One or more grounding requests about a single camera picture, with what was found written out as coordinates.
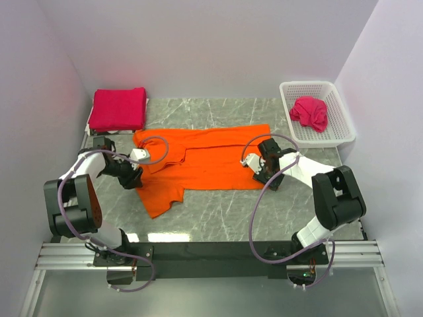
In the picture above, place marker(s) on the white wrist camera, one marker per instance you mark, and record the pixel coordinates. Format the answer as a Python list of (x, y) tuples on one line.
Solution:
[(254, 162), (139, 155)]

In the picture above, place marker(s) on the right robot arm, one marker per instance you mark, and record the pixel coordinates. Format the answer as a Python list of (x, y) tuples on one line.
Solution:
[(336, 195)]

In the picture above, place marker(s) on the white plastic basket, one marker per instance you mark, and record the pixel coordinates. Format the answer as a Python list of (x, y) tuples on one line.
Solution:
[(339, 130)]

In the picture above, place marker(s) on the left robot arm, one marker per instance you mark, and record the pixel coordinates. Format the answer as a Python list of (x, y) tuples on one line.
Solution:
[(76, 199)]

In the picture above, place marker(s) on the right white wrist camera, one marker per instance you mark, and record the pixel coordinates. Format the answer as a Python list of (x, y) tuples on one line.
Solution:
[(254, 162)]

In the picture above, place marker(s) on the aluminium rail frame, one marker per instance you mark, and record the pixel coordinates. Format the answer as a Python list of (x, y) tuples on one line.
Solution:
[(65, 283)]

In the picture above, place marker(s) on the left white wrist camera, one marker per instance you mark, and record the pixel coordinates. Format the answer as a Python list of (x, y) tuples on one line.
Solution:
[(139, 155)]

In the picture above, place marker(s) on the crumpled crimson t shirt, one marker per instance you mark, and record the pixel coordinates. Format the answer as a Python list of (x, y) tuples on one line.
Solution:
[(310, 112)]

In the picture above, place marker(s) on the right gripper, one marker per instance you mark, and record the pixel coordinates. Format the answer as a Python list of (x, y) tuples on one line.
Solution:
[(268, 179)]

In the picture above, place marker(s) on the black base beam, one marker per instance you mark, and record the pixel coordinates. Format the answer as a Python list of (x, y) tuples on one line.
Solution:
[(211, 259)]

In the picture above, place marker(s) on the folded crimson t shirt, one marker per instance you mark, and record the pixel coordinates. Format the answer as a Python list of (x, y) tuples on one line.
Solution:
[(117, 110)]

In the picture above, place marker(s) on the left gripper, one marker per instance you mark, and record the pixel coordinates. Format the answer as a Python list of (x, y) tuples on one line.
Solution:
[(133, 176)]

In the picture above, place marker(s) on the orange t shirt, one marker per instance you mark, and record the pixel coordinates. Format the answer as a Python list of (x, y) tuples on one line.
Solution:
[(195, 159)]

